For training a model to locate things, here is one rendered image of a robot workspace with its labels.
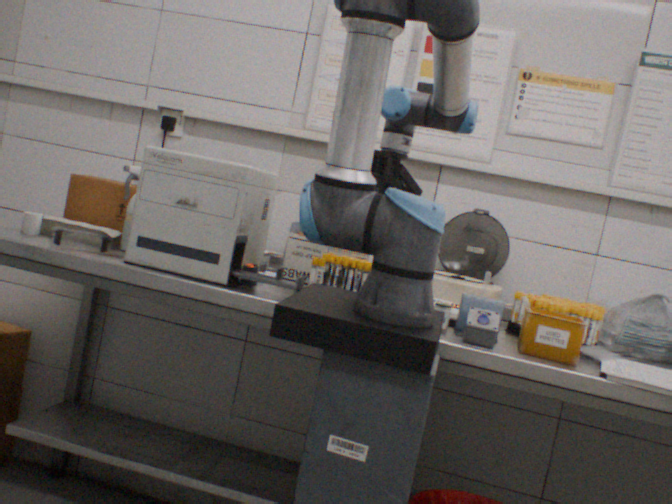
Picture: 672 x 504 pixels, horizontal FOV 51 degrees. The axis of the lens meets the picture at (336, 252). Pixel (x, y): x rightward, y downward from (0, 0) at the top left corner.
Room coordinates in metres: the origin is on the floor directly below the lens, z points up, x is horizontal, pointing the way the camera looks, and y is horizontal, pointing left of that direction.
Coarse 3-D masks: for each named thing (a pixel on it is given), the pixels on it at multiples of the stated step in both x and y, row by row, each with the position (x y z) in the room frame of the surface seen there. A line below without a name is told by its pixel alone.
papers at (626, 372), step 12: (612, 360) 1.68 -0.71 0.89; (624, 360) 1.73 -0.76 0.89; (612, 372) 1.50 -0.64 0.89; (624, 372) 1.53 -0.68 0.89; (636, 372) 1.56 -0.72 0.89; (648, 372) 1.60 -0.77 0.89; (660, 372) 1.64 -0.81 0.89; (636, 384) 1.46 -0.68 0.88; (648, 384) 1.46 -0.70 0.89; (660, 384) 1.46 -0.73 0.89
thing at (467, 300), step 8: (464, 296) 1.68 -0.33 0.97; (472, 296) 1.68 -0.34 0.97; (464, 304) 1.68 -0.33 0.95; (472, 304) 1.68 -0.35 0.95; (480, 304) 1.67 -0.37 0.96; (488, 304) 1.67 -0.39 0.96; (496, 304) 1.67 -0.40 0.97; (464, 312) 1.68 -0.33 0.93; (464, 320) 1.68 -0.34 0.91; (456, 328) 1.68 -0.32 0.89; (464, 328) 1.68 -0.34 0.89; (496, 336) 1.67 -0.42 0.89
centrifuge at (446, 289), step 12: (444, 276) 1.88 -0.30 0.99; (468, 276) 2.05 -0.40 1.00; (432, 288) 1.87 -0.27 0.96; (444, 288) 1.86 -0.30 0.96; (456, 288) 1.85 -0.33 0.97; (468, 288) 1.84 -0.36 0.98; (480, 288) 1.84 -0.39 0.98; (492, 288) 1.87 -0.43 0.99; (444, 300) 1.86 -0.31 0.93; (456, 300) 1.85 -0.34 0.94; (456, 312) 1.81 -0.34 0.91
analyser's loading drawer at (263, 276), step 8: (264, 264) 1.71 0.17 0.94; (232, 272) 1.69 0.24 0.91; (240, 272) 1.70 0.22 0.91; (248, 272) 1.72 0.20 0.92; (264, 272) 1.73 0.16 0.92; (272, 272) 1.73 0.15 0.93; (280, 272) 1.70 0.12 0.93; (256, 280) 1.68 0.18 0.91; (264, 280) 1.67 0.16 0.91; (272, 280) 1.67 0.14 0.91; (280, 280) 1.70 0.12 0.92; (288, 280) 1.73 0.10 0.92; (296, 280) 1.66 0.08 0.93; (304, 280) 1.72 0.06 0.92; (288, 288) 1.67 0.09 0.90; (296, 288) 1.66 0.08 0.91
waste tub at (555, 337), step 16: (528, 320) 1.59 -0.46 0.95; (544, 320) 1.58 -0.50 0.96; (560, 320) 1.57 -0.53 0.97; (576, 320) 1.68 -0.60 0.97; (528, 336) 1.58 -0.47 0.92; (544, 336) 1.58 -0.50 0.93; (560, 336) 1.57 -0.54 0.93; (576, 336) 1.56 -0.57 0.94; (528, 352) 1.58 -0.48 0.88; (544, 352) 1.57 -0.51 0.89; (560, 352) 1.57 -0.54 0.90; (576, 352) 1.56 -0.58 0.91
